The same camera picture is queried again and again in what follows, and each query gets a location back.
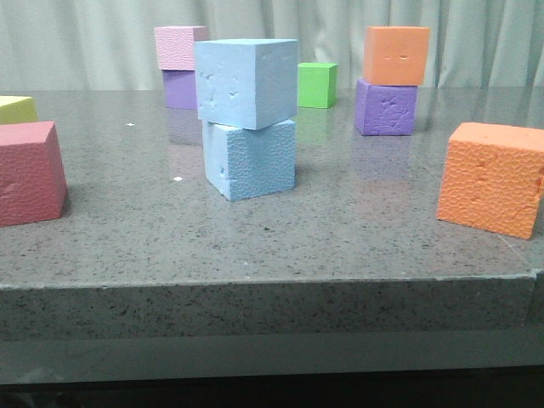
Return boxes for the grey-green curtain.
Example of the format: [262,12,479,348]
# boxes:
[1,1,543,91]

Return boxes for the large red foam cube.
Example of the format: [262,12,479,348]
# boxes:
[1,121,67,227]

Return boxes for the purple foam cube under pink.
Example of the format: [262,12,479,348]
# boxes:
[162,70,197,110]

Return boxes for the light blue foam cube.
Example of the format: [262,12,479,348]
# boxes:
[195,39,298,130]

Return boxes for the large orange foam cube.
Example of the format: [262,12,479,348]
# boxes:
[436,122,543,239]

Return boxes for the orange foam cube on purple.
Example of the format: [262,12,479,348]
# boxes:
[362,26,430,86]

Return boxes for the textured blue foam cube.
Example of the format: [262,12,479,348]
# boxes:
[202,120,296,201]

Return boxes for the green foam cube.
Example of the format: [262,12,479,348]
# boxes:
[297,63,337,109]

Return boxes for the yellow foam cube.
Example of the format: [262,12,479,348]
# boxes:
[0,95,38,125]

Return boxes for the purple foam cube under orange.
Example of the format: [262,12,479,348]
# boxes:
[354,78,418,136]

